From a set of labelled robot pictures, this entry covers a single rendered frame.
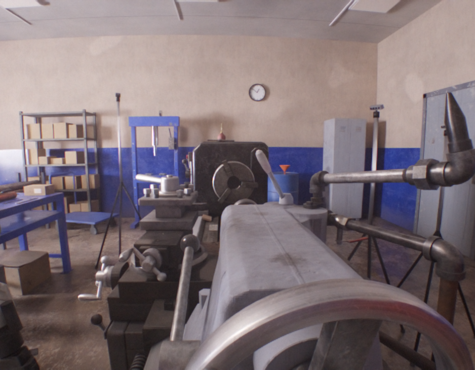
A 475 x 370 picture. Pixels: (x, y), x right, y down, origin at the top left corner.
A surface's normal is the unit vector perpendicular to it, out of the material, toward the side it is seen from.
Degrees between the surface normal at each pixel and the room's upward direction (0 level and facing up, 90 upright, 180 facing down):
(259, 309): 27
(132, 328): 0
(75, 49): 90
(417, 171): 79
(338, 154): 90
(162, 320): 0
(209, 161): 90
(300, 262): 0
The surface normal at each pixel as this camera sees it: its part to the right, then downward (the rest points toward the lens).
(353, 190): 0.06, 0.13
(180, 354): 0.03, -0.79
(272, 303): -0.39, -0.91
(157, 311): 0.00, -0.99
